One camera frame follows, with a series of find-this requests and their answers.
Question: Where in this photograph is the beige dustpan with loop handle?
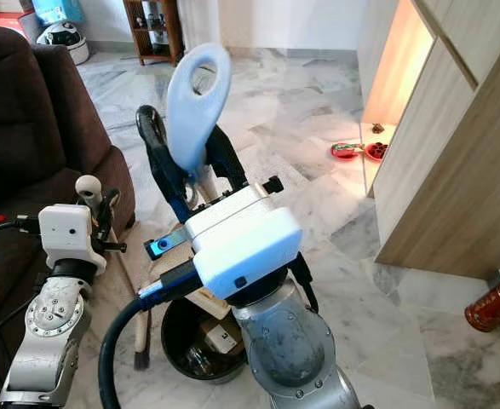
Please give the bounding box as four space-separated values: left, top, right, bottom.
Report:
116 43 233 323

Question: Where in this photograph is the brown wooden shelf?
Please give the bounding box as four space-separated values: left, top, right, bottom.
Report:
123 0 185 68

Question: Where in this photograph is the blue box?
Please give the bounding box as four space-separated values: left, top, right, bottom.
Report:
32 0 85 26

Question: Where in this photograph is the red patterned can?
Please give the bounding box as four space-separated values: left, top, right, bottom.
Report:
463 265 500 334

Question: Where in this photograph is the dark brown sofa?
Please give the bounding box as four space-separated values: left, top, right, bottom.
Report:
0 26 137 409

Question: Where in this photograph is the black round waste bin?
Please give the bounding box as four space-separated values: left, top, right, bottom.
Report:
158 294 248 385

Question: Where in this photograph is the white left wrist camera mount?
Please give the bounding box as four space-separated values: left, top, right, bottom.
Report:
38 204 107 275

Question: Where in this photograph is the white round helmet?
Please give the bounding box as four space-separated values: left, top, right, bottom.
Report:
37 20 91 66

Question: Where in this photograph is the light wood cabinet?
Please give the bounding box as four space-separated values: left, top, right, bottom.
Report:
356 0 500 281

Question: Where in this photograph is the red flat box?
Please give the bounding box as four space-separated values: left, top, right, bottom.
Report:
0 10 41 40

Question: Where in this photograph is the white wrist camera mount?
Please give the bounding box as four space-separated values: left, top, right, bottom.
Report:
185 182 304 301
38 204 107 275

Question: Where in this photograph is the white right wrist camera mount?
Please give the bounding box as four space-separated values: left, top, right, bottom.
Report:
185 182 304 301

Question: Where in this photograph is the wooden handled small broom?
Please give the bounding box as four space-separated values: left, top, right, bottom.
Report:
74 174 152 371

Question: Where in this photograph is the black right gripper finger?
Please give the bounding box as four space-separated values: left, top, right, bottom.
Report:
135 104 193 226
201 122 252 197

